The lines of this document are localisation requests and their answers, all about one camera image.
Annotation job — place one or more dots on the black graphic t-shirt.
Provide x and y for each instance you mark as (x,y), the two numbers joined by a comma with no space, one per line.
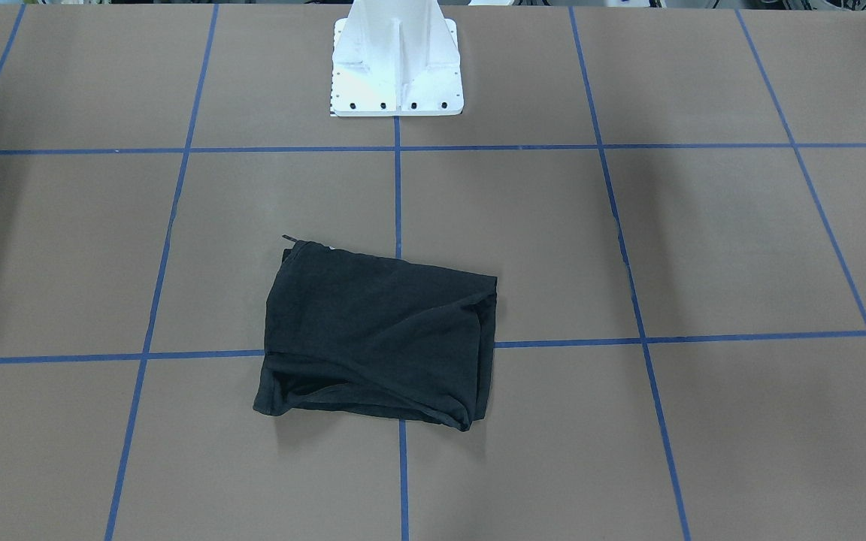
(377,336)

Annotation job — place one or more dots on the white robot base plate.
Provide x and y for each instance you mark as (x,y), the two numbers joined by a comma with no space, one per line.
(396,58)

